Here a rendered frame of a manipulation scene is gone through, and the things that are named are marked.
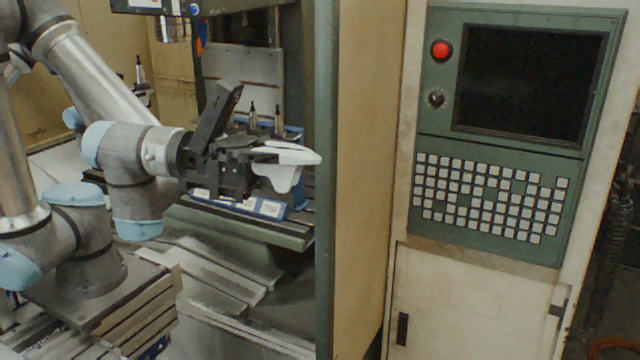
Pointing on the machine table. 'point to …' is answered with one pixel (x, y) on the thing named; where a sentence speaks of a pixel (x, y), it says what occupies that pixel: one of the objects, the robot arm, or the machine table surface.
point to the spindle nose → (173, 29)
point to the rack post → (300, 186)
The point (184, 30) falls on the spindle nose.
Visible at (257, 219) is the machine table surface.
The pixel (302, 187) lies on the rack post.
